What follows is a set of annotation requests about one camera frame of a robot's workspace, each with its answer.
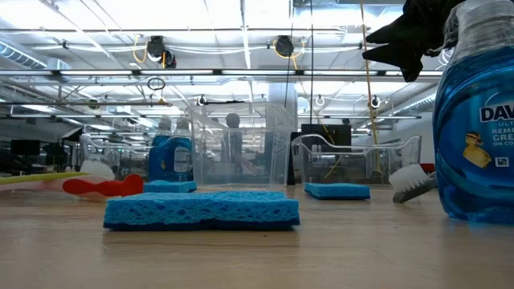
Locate grey dish brush white bristles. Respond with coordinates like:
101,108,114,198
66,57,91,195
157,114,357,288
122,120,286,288
388,163,439,204

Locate blue cellulose sponge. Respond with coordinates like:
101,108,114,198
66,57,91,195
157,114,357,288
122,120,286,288
103,190,301,232
304,182,372,201
143,179,198,194

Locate red dish brush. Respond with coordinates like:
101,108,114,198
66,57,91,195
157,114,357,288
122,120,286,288
0,173,145,201

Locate black monitor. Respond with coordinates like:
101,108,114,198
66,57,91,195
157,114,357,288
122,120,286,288
300,123,353,153
10,139,41,157

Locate low clear plastic bin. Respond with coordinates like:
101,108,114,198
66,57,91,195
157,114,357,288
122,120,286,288
79,133,150,180
291,133,423,188

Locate person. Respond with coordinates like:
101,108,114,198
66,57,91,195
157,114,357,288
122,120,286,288
222,112,246,177

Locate tall clear plastic bin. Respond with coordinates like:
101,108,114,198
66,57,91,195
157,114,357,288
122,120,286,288
186,102,296,188

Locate yellow hanging rope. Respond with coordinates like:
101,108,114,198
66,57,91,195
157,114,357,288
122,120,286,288
359,0,381,177

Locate black hanging cable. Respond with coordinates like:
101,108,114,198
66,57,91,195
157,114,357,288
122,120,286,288
308,0,315,125

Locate black ceiling cable reel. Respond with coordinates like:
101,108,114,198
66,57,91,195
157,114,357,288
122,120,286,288
274,35,296,58
146,35,177,69

